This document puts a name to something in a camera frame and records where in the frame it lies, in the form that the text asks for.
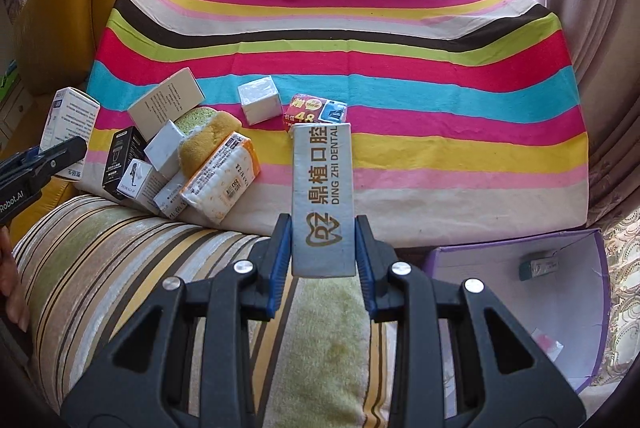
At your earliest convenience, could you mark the grey dental box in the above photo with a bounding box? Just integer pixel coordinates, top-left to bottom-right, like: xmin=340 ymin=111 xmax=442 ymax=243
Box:
xmin=292 ymin=123 xmax=356 ymax=278

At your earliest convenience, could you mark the purple storage box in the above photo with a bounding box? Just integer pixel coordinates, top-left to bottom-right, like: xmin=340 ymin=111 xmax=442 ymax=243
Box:
xmin=422 ymin=229 xmax=611 ymax=392

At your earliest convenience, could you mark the red blue card pack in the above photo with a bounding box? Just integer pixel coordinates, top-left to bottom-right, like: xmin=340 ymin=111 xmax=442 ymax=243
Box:
xmin=283 ymin=94 xmax=347 ymax=131

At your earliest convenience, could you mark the beige rectangular box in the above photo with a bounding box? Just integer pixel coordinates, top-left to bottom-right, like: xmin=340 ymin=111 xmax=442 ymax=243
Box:
xmin=127 ymin=67 xmax=204 ymax=142

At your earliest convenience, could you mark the rainbow striped cloth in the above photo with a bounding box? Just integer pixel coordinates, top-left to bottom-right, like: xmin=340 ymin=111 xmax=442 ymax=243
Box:
xmin=79 ymin=0 xmax=589 ymax=247

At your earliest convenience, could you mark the white drawer cabinet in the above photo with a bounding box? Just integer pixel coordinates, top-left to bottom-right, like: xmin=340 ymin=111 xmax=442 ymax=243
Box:
xmin=0 ymin=60 xmax=32 ymax=149

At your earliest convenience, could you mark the small white cube box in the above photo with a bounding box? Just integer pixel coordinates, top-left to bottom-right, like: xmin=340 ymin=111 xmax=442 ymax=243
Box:
xmin=238 ymin=76 xmax=282 ymax=125

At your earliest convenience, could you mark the green round sponge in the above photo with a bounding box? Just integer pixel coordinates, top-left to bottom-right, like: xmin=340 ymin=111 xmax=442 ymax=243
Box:
xmin=175 ymin=106 xmax=217 ymax=135

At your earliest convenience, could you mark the white saxophone music box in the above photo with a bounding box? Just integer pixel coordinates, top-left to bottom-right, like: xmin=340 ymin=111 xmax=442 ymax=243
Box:
xmin=116 ymin=159 xmax=167 ymax=214

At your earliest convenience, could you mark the white wrapped cube box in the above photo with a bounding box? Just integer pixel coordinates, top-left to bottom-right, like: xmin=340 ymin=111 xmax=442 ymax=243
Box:
xmin=144 ymin=120 xmax=186 ymax=180

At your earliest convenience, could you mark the person left hand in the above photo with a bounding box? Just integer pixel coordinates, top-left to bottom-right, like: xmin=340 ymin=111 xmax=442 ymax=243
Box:
xmin=0 ymin=226 xmax=29 ymax=333

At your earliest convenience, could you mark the striped velvet cushion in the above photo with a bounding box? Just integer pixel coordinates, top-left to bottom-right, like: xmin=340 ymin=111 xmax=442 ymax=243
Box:
xmin=16 ymin=196 xmax=395 ymax=427

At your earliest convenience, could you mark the yellow leather sofa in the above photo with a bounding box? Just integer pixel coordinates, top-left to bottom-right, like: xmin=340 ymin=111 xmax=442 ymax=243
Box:
xmin=8 ymin=0 xmax=168 ymax=246

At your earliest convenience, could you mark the small box inside bin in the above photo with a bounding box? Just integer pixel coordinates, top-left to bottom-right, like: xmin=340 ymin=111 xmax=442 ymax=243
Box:
xmin=518 ymin=252 xmax=559 ymax=281

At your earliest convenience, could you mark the white blue medicine box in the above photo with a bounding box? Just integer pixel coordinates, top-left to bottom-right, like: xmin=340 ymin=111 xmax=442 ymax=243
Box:
xmin=39 ymin=86 xmax=101 ymax=151

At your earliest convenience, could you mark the orange white tissue pack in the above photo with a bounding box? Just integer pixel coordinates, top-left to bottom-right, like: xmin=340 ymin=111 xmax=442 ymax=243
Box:
xmin=180 ymin=132 xmax=260 ymax=225

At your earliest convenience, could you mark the black product box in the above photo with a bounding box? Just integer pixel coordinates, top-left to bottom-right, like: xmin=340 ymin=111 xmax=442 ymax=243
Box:
xmin=102 ymin=125 xmax=146 ymax=200

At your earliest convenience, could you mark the yellow white sponge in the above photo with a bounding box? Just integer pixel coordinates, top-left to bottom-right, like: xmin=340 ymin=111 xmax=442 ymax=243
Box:
xmin=178 ymin=110 xmax=242 ymax=179

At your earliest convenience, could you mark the small grey text box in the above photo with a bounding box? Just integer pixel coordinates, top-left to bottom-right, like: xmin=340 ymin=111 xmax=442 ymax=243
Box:
xmin=153 ymin=171 xmax=188 ymax=220

